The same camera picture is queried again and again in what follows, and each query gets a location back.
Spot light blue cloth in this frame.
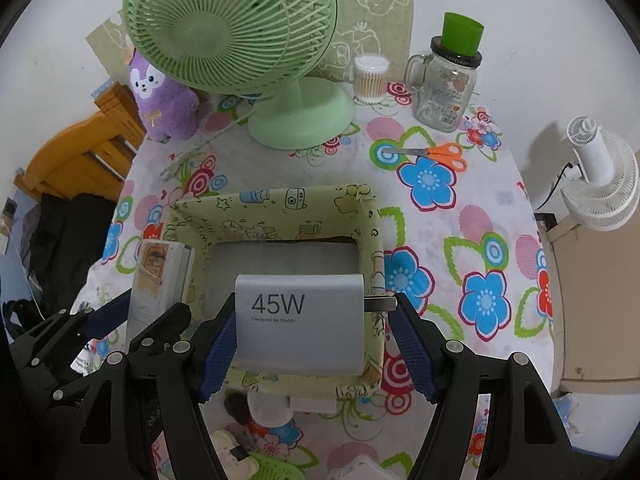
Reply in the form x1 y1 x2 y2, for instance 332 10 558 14
552 395 576 431

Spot purple plush bunny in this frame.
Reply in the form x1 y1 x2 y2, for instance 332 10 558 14
127 47 201 143

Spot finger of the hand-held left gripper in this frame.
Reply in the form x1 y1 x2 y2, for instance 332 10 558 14
127 302 193 381
10 292 132 411

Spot frosted plastic case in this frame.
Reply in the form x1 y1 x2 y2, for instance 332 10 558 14
327 455 401 480

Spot orange handled scissors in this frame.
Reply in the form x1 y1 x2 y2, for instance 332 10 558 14
382 142 467 171

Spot glass mug jar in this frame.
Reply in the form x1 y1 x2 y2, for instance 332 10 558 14
404 36 483 133

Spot green desk fan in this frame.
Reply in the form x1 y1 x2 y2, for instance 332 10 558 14
122 0 357 151

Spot black clothing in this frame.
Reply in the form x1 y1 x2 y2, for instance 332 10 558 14
25 192 131 321

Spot cotton swab container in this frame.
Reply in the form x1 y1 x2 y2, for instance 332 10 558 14
353 53 391 103

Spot white wall charger with grey print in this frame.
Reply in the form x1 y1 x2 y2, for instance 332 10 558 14
234 272 398 377

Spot yellow printed fabric storage box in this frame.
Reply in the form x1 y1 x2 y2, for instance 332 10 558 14
162 185 388 401

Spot black backpack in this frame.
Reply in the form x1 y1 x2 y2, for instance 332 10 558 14
0 300 56 341

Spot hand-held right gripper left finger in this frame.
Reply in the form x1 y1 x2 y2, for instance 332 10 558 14
65 292 238 480

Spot floral tablecloth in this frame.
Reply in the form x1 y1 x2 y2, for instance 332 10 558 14
70 80 556 480

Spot white clip fan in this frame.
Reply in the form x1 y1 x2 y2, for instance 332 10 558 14
560 116 640 232

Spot light grey earbuds case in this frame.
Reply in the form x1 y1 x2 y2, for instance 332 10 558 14
248 392 292 426

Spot wooden chair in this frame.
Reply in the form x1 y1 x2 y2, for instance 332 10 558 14
12 82 148 201

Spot black power cable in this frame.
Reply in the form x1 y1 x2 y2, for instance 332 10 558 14
535 160 581 211

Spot green plastic cup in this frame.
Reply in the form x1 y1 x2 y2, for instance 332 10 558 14
439 12 485 56

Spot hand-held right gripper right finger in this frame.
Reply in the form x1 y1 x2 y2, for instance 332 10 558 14
387 294 576 480

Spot green plastic basket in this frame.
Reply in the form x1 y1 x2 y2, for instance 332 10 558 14
247 452 321 480

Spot white box with tan label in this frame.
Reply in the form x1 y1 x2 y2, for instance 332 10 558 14
126 240 196 346

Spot white printed tote bag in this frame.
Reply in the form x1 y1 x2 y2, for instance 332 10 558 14
70 342 108 377

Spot beige printed wall cloth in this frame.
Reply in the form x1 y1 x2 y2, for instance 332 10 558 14
85 0 418 86

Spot bear-shaped coaster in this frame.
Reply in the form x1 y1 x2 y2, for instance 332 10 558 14
210 427 261 480

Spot white fan cable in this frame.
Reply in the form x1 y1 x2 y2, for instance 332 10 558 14
160 92 273 178

